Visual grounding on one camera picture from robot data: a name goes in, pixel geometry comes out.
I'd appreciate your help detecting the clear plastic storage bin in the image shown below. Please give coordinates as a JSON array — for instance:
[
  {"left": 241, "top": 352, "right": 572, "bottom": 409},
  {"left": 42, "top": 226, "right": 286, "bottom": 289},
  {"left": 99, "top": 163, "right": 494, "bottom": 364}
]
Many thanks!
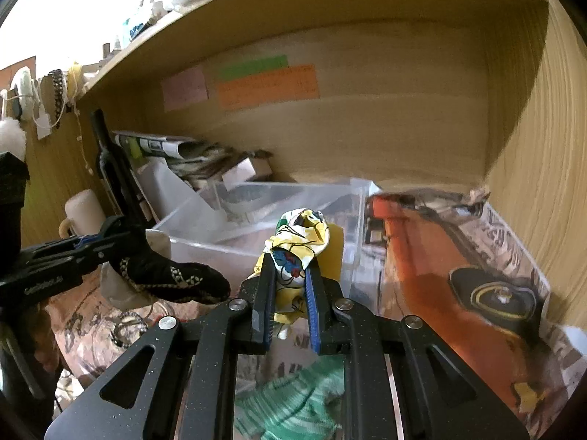
[{"left": 156, "top": 179, "right": 384, "bottom": 308}]

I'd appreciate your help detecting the black patterned sock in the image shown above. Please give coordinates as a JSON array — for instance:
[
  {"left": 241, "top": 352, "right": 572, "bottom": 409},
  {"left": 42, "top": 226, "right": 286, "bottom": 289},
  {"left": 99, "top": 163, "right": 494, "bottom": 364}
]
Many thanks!
[{"left": 101, "top": 230, "right": 231, "bottom": 308}]

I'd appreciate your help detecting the yellow patterned cloth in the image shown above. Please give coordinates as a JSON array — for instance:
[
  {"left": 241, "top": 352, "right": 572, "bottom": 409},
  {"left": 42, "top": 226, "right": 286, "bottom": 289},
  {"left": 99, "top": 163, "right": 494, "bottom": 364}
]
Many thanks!
[{"left": 253, "top": 208, "right": 344, "bottom": 325}]

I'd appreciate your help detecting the green sticky note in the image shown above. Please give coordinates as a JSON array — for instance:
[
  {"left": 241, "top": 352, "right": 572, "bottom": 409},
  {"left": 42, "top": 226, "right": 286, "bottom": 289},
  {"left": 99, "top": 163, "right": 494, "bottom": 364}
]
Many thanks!
[{"left": 218, "top": 55, "right": 288, "bottom": 81}]

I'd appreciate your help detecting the orange sticky note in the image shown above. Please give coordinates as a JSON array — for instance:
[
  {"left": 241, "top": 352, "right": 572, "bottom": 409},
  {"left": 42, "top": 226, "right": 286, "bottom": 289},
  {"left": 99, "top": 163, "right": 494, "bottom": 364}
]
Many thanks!
[{"left": 217, "top": 65, "right": 320, "bottom": 110}]

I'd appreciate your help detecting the pink sticky note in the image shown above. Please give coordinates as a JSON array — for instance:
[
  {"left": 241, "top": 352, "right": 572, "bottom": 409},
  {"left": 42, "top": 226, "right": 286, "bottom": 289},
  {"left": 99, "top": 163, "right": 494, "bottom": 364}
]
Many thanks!
[{"left": 160, "top": 66, "right": 209, "bottom": 112}]

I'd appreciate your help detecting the small cardboard box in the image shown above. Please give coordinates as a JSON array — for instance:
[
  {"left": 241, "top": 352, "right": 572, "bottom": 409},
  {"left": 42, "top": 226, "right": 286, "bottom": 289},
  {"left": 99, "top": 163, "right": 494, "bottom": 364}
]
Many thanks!
[{"left": 222, "top": 157, "right": 273, "bottom": 188}]

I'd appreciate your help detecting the dark wine bottle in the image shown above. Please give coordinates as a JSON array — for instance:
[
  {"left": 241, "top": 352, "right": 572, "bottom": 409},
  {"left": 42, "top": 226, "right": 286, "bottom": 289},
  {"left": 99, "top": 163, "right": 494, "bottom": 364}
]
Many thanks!
[{"left": 91, "top": 109, "right": 155, "bottom": 228}]

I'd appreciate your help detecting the green striped sock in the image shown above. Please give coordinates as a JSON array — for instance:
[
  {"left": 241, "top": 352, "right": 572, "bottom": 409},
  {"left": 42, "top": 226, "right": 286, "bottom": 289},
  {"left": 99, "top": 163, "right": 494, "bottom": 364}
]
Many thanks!
[{"left": 234, "top": 356, "right": 345, "bottom": 439}]

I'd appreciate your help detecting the cream ceramic mug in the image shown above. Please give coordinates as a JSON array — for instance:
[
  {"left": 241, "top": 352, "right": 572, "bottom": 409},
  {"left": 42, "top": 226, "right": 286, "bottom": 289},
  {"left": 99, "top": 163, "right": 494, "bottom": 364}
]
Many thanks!
[{"left": 59, "top": 189, "right": 105, "bottom": 238}]

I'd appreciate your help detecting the rolled newspaper stack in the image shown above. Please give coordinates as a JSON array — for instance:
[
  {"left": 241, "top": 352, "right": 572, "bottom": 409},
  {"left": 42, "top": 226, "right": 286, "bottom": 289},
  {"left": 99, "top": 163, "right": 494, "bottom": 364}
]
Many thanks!
[{"left": 112, "top": 131, "right": 237, "bottom": 182}]

